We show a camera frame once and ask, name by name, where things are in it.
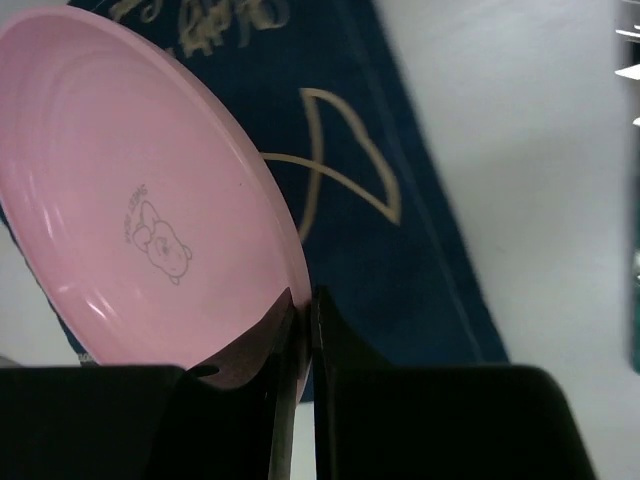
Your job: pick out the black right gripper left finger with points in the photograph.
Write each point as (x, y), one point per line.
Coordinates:
(229, 417)

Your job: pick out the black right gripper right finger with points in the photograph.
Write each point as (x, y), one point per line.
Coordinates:
(376, 420)

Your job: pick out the pink plastic plate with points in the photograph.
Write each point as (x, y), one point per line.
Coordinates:
(145, 212)

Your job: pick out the dark blue cloth placemat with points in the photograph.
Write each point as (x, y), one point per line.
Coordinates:
(315, 87)

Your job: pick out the fork with green handle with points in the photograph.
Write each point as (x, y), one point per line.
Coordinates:
(634, 312)

